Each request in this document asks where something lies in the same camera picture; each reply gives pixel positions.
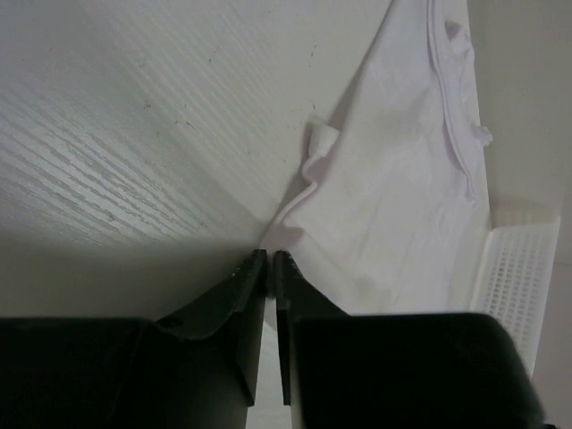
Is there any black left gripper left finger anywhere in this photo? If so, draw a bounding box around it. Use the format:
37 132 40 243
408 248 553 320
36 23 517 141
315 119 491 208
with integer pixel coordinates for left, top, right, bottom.
1 250 267 428

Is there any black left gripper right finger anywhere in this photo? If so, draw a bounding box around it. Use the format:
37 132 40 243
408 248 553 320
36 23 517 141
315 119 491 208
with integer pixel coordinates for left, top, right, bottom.
273 251 546 428

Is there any white tank top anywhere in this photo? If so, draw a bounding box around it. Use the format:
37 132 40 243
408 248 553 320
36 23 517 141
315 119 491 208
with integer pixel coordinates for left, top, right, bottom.
262 1 492 315

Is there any white plastic basket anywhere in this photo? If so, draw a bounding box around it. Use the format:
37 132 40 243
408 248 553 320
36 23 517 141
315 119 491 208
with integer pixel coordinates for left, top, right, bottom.
470 200 560 374

